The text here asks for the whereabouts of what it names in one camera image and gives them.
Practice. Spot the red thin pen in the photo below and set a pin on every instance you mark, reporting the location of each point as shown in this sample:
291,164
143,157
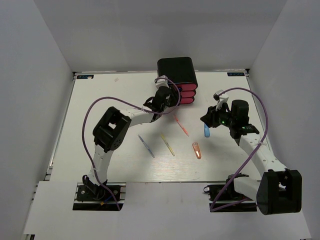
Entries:
180,125

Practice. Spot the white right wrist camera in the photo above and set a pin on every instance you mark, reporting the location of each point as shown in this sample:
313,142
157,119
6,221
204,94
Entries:
221,97

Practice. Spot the pink top drawer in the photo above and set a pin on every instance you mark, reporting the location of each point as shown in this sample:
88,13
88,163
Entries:
187,87

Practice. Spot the left table logo sticker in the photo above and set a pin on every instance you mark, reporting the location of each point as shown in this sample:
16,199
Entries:
85,77

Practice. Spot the pink drawer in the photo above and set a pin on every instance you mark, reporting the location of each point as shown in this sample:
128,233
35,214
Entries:
187,100
187,94
187,87

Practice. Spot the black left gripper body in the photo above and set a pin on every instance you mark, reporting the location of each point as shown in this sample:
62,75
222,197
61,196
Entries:
172,100

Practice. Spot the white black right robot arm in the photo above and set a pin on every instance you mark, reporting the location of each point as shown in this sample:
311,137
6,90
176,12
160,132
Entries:
279,191

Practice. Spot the blue thin pen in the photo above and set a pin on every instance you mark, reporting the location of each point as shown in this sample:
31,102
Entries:
146,146

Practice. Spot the blue utility knife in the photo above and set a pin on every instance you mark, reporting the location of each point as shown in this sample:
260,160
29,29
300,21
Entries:
207,133

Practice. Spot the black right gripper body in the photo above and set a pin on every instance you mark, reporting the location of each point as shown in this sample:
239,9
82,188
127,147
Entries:
220,117

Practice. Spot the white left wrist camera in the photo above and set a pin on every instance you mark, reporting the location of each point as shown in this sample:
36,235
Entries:
161,81

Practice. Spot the table logo sticker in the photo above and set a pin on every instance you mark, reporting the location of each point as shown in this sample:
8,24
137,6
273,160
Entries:
85,77
236,74

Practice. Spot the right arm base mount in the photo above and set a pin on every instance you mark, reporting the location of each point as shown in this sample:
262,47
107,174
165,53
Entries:
212,191

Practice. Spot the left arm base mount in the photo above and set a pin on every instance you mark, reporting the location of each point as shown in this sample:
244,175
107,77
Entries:
85,200

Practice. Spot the black drawer cabinet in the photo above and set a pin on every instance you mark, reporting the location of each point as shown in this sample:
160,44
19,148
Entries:
179,70

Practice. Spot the yellow thin pen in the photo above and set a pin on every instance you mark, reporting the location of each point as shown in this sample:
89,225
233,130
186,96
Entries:
167,144

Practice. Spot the right table logo sticker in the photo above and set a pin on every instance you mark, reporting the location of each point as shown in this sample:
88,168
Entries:
236,74

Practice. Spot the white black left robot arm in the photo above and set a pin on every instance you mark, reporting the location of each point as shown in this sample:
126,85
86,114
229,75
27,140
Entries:
112,128

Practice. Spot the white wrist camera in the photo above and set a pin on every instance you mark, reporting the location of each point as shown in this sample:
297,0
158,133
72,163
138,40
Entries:
161,81
221,97

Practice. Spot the pink bottom drawer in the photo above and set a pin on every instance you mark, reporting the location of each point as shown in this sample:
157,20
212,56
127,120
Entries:
187,100

